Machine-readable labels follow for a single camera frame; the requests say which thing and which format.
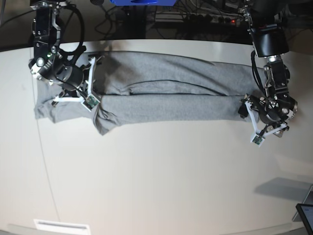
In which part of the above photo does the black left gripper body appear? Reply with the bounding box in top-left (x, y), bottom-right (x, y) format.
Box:
top-left (244, 94), bottom-right (298, 135)

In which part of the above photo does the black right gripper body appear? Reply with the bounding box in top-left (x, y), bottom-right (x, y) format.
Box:
top-left (29, 55), bottom-right (98, 98)

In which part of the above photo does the grey T-shirt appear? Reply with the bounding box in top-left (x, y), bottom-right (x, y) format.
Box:
top-left (34, 51), bottom-right (262, 135)

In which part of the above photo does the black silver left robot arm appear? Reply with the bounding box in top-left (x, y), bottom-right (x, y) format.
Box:
top-left (238, 0), bottom-right (298, 145)

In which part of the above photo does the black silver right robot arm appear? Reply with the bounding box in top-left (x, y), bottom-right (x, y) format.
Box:
top-left (28, 0), bottom-right (96, 99)

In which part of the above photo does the grey tablet stand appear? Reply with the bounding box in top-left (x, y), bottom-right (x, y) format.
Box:
top-left (292, 185), bottom-right (313, 222)

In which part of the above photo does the black tablet screen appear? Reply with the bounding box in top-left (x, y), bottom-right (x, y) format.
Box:
top-left (302, 209), bottom-right (313, 235)

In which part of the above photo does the power strip with red light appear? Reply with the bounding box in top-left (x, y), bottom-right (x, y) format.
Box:
top-left (189, 14), bottom-right (243, 25)

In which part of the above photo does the white label strip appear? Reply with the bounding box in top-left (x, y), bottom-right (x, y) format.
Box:
top-left (34, 219), bottom-right (90, 235)

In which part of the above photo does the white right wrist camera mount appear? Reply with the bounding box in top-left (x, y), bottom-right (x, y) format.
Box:
top-left (52, 56), bottom-right (102, 111)

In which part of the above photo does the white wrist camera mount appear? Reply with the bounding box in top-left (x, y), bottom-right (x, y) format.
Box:
top-left (52, 56), bottom-right (102, 111)
top-left (244, 100), bottom-right (289, 147)

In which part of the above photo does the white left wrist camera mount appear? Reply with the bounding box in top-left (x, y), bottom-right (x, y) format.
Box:
top-left (244, 100), bottom-right (289, 147)

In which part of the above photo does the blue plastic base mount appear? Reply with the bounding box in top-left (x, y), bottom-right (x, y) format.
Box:
top-left (110, 0), bottom-right (176, 6)

